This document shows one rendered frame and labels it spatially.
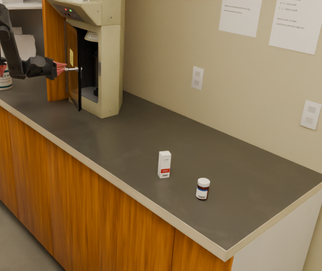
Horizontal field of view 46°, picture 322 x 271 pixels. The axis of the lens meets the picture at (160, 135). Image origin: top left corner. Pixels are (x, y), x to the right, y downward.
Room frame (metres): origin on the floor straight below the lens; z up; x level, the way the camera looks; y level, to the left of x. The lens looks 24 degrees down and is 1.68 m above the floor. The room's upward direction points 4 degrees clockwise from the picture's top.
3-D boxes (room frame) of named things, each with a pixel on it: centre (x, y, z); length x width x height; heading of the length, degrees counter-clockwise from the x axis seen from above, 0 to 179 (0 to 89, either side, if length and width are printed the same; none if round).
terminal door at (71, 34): (1.88, 0.48, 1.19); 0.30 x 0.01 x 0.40; 25
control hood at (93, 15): (1.88, 0.47, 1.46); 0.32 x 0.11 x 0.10; 46
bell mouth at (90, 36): (1.98, 0.34, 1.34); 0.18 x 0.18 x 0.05
